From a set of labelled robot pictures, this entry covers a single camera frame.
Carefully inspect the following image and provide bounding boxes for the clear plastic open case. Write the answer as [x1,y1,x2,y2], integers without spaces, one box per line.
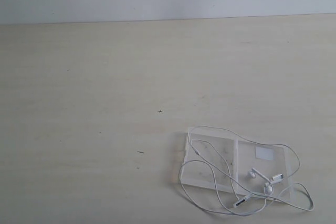
[180,126,294,201]

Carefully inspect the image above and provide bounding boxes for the white wired earphones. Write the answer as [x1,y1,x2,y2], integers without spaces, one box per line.
[178,126,314,215]

